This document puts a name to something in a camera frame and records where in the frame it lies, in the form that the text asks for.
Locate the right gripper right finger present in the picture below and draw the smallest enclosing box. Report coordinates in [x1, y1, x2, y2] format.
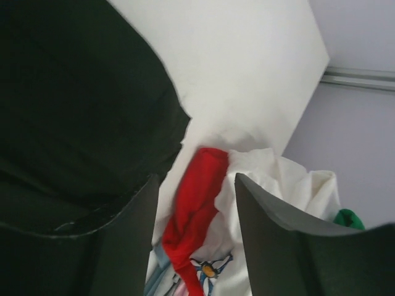
[235, 173, 394, 295]

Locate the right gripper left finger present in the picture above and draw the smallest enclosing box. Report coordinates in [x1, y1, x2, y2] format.
[1, 175, 159, 295]

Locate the black printed t-shirt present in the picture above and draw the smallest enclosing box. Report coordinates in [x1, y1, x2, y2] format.
[1, 1, 189, 231]

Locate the light blue t-shirt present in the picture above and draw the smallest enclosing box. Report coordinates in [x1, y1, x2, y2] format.
[144, 242, 170, 295]

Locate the white t-shirt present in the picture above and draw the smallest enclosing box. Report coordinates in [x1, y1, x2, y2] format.
[154, 148, 341, 295]

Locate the green t-shirt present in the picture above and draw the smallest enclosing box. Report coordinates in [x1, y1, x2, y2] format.
[333, 208, 365, 230]

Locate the pink t-shirt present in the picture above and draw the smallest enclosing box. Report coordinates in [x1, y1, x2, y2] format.
[173, 280, 189, 296]

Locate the red t-shirt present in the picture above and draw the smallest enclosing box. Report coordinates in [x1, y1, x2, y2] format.
[162, 147, 229, 295]

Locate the right aluminium frame post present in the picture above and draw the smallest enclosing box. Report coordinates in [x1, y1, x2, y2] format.
[321, 67, 394, 92]

